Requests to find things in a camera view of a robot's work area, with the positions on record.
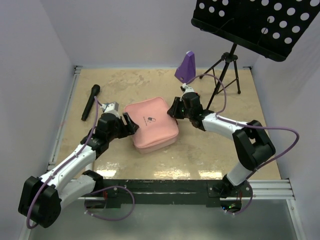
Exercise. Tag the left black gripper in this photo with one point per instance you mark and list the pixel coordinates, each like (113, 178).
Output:
(130, 128)

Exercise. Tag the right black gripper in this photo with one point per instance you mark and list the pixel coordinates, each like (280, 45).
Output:
(174, 111)

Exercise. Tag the pink medicine kit case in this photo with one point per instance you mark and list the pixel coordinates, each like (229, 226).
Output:
(156, 128)

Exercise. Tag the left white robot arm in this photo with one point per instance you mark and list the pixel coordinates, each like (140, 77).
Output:
(43, 198)

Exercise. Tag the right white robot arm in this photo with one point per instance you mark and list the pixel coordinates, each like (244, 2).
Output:
(252, 144)

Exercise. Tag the purple metronome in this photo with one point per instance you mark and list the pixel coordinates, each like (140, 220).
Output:
(187, 69)

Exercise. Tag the black microphone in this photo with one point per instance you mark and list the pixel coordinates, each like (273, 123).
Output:
(95, 90)

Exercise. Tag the black music stand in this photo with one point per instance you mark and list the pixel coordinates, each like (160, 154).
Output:
(270, 28)

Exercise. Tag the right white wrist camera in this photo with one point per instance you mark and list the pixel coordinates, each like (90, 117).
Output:
(186, 89)

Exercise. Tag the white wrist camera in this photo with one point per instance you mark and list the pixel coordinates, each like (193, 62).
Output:
(186, 89)
(114, 107)

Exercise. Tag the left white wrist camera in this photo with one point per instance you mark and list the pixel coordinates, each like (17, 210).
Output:
(114, 107)

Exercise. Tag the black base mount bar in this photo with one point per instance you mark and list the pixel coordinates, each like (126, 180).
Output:
(209, 193)

